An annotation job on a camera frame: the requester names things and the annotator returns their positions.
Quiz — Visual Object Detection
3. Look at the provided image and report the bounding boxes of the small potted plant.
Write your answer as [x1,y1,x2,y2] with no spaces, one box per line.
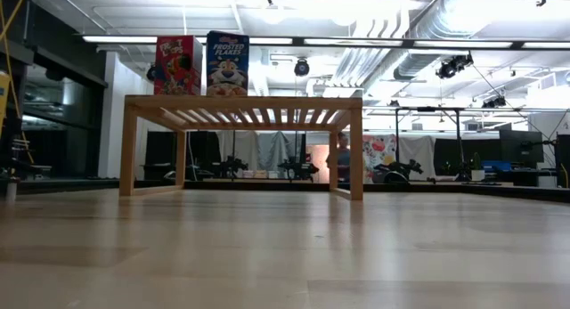
[470,151,486,182]

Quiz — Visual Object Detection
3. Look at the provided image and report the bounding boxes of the grey cloth backdrop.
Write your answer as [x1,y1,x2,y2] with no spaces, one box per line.
[217,130,308,172]

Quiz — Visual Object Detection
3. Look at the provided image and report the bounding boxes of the yellow Pops cereal box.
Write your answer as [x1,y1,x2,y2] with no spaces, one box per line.
[0,71,11,126]

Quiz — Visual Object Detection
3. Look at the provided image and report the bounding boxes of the small white cylinder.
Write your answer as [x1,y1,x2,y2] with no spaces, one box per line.
[4,177,19,202]

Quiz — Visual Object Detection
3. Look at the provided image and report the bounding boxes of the black tall frame stand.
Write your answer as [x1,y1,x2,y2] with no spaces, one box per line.
[394,106,464,182]

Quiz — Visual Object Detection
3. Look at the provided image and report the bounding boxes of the red Froot Loops cereal box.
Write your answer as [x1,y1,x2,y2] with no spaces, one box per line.
[153,35,204,97]

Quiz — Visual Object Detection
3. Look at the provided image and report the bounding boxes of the silver ventilation duct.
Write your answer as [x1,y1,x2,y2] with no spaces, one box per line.
[394,0,473,81]

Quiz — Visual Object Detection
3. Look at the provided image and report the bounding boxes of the black ceiling track lights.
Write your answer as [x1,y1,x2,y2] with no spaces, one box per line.
[436,53,475,81]

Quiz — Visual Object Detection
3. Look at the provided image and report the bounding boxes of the colourful patterned cloth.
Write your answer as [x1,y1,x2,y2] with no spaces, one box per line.
[362,134,398,183]

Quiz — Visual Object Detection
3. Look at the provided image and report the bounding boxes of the black monitor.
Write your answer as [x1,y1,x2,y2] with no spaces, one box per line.
[498,129,545,170]

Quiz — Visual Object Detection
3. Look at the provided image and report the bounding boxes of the blue Frosted Flakes cereal box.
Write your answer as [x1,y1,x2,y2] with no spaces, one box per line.
[206,30,250,98]

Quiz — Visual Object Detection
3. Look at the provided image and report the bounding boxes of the person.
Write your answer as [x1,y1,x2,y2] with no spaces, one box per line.
[336,131,353,183]

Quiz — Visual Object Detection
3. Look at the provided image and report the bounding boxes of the wooden slatted shelf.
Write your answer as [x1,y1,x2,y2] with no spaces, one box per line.
[118,94,364,201]

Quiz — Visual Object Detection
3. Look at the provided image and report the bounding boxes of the black aluminium table frame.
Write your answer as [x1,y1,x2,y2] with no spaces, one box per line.
[0,177,570,204]

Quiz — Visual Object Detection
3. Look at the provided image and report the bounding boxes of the long ceiling light strip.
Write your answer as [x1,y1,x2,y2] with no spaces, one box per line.
[82,35,570,51]

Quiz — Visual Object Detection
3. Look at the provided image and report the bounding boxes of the black background robot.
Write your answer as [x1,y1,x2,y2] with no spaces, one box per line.
[213,155,250,180]
[278,156,320,182]
[372,159,424,184]

